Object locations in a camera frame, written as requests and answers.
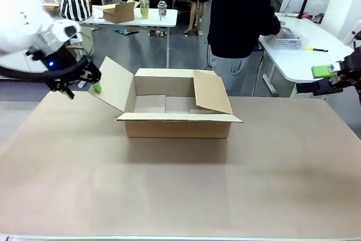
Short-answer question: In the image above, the plastic cup with green drink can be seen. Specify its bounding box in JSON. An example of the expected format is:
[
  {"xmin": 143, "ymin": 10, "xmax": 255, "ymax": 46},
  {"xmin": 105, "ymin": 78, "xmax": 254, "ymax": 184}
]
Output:
[{"xmin": 139, "ymin": 0, "xmax": 150, "ymax": 19}]

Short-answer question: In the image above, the white perforated basket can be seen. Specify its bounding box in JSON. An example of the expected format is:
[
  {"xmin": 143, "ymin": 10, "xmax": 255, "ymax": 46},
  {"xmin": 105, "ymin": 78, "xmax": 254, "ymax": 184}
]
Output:
[{"xmin": 272, "ymin": 30, "xmax": 307, "ymax": 51}]

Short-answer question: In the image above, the person's left forearm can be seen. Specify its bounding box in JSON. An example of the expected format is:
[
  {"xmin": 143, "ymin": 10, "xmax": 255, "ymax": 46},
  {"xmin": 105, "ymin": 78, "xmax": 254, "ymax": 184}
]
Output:
[{"xmin": 265, "ymin": 9, "xmax": 283, "ymax": 38}]

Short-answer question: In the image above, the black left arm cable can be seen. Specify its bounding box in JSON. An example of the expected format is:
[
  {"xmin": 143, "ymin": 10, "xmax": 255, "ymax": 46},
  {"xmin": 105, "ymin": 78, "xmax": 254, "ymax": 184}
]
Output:
[{"xmin": 0, "ymin": 54, "xmax": 91, "ymax": 84}]

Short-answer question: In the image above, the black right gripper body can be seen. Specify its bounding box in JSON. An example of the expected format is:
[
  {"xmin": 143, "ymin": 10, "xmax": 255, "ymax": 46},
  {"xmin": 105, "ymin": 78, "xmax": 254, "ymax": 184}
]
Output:
[{"xmin": 335, "ymin": 53, "xmax": 361, "ymax": 88}]

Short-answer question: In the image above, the white folding table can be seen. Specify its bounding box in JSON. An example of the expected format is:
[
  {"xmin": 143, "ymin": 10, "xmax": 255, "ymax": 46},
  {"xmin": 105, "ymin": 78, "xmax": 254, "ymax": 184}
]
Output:
[{"xmin": 80, "ymin": 8, "xmax": 179, "ymax": 69}]

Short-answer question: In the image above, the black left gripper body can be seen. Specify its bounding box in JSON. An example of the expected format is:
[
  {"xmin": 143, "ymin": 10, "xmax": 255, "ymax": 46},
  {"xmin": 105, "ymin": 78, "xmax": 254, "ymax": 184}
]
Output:
[{"xmin": 41, "ymin": 46, "xmax": 87, "ymax": 84}]

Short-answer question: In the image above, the person in dark sweater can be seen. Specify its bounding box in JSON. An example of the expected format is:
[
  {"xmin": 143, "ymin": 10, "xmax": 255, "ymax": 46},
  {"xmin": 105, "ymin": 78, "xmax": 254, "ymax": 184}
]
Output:
[{"xmin": 207, "ymin": 0, "xmax": 283, "ymax": 97}]

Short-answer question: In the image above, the small open cardboard box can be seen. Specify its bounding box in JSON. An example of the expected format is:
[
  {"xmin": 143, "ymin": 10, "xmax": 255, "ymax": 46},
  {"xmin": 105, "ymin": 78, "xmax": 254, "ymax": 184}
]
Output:
[{"xmin": 93, "ymin": 0, "xmax": 140, "ymax": 24}]

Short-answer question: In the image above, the white curved table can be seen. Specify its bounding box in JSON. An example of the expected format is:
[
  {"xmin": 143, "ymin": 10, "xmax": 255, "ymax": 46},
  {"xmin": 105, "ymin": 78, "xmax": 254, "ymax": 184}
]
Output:
[{"xmin": 258, "ymin": 12, "xmax": 361, "ymax": 101}]

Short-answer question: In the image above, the large brown cardboard box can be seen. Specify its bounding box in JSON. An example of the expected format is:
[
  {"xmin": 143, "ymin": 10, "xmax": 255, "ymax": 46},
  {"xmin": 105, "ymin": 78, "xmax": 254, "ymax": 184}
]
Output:
[{"xmin": 87, "ymin": 56, "xmax": 244, "ymax": 139}]

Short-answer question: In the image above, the clear dome lid plastic cup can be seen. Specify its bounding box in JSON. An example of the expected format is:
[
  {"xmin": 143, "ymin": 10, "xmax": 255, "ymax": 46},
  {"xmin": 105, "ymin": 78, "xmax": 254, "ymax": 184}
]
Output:
[{"xmin": 157, "ymin": 0, "xmax": 168, "ymax": 22}]

